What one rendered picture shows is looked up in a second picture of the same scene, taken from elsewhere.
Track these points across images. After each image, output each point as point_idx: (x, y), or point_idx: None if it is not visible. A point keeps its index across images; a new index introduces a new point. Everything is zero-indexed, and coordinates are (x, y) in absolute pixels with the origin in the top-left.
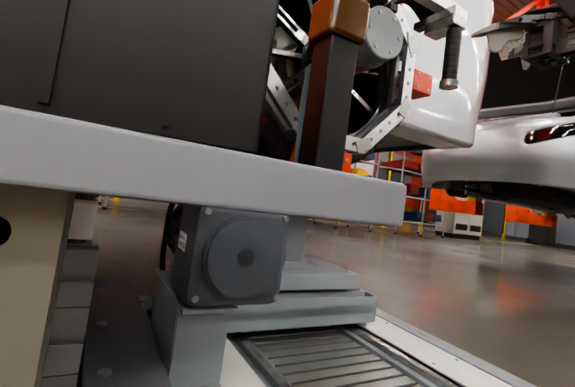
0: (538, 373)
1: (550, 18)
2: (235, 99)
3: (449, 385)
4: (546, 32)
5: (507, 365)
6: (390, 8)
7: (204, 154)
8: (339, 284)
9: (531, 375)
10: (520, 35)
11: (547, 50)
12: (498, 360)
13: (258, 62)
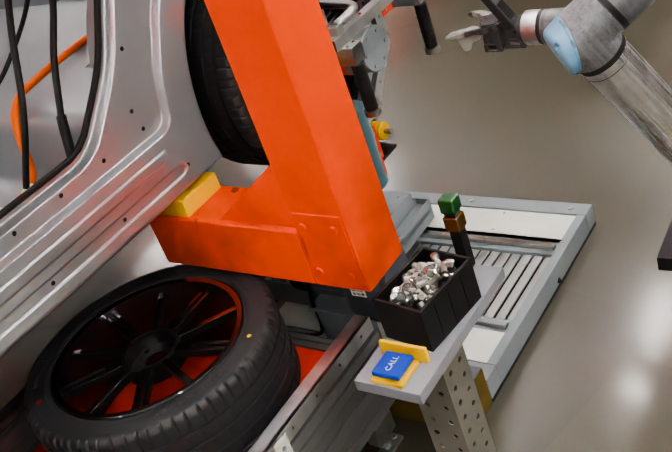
0: (556, 165)
1: (495, 28)
2: (475, 292)
3: (509, 242)
4: (495, 38)
5: (534, 172)
6: (357, 1)
7: (478, 307)
8: (400, 213)
9: (552, 172)
10: (479, 37)
11: (500, 50)
12: (527, 172)
13: (475, 282)
